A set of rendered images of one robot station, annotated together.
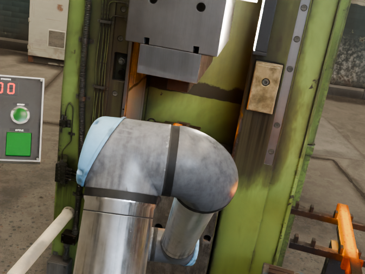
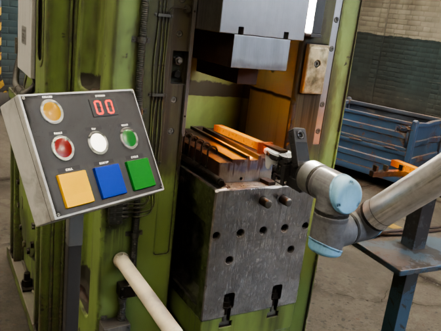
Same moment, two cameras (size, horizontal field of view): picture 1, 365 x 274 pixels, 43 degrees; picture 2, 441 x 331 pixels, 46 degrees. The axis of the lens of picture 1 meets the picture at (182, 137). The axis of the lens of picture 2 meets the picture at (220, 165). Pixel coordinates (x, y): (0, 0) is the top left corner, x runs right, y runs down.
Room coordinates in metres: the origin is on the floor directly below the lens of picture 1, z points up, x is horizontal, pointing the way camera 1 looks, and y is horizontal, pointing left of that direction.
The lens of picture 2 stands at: (0.26, 1.11, 1.40)
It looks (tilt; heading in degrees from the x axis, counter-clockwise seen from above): 15 degrees down; 323
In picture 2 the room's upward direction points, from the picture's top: 7 degrees clockwise
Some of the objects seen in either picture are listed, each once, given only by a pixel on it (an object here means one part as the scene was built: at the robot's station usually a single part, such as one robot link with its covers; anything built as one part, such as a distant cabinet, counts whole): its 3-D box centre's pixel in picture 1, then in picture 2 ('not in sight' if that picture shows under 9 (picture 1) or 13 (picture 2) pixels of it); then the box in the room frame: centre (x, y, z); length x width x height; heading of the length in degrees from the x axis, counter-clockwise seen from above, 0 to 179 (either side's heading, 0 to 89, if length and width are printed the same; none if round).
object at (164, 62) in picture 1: (180, 54); (227, 46); (1.69, 0.05, 1.32); 0.42 x 0.20 x 0.10; 173
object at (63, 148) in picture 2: not in sight; (63, 148); (1.36, 0.72, 1.09); 0.05 x 0.03 x 0.04; 83
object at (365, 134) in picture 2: not in sight; (371, 140); (3.62, -3.40, 0.36); 1.20 x 0.80 x 0.72; 10
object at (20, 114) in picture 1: (20, 114); (128, 138); (1.42, 0.53, 1.09); 0.05 x 0.03 x 0.04; 83
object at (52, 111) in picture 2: not in sight; (52, 111); (1.40, 0.73, 1.16); 0.05 x 0.03 x 0.04; 83
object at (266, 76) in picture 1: (264, 87); (314, 69); (1.57, -0.25, 1.27); 0.09 x 0.02 x 0.17; 83
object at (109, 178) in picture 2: not in sight; (109, 181); (1.35, 0.61, 1.01); 0.07 x 0.05 x 0.07; 108
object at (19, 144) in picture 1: (18, 144); (139, 174); (1.38, 0.51, 1.01); 0.07 x 0.05 x 0.07; 108
